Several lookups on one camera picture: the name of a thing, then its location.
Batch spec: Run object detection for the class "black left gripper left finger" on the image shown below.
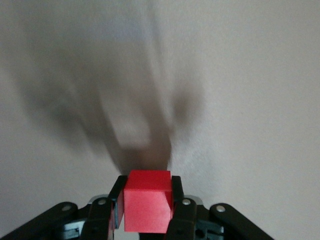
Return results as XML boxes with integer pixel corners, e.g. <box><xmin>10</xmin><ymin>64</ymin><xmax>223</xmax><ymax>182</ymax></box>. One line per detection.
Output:
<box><xmin>0</xmin><ymin>174</ymin><xmax>130</xmax><ymax>240</ymax></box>

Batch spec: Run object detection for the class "red cube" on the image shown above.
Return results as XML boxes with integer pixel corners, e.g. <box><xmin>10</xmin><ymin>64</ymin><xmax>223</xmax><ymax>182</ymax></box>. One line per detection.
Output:
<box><xmin>123</xmin><ymin>169</ymin><xmax>173</xmax><ymax>233</ymax></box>

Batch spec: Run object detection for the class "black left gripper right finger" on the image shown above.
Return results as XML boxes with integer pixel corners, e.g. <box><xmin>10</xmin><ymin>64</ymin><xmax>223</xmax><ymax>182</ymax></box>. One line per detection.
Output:
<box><xmin>166</xmin><ymin>175</ymin><xmax>273</xmax><ymax>240</ymax></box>

